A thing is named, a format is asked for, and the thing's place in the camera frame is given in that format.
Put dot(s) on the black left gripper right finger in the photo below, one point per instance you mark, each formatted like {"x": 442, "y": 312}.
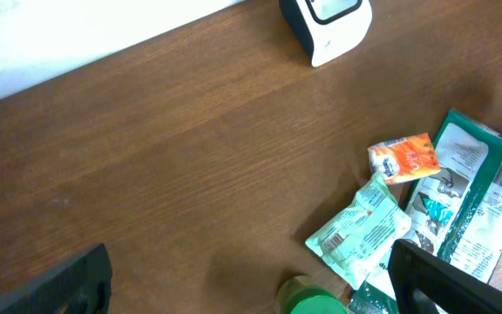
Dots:
{"x": 424, "y": 283}

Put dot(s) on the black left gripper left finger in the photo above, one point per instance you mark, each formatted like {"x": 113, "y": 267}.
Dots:
{"x": 80, "y": 285}

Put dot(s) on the orange snack packet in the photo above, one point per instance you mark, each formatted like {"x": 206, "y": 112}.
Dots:
{"x": 406, "y": 159}

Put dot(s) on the green lid jar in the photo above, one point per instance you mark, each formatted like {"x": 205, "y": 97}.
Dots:
{"x": 302, "y": 295}

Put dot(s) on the white barcode scanner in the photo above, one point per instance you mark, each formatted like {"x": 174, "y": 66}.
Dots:
{"x": 327, "y": 29}

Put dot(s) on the green 3M package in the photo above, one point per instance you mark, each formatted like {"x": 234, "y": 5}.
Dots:
{"x": 457, "y": 214}

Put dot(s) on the light green tissue pack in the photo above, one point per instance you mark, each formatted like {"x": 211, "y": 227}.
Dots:
{"x": 354, "y": 241}

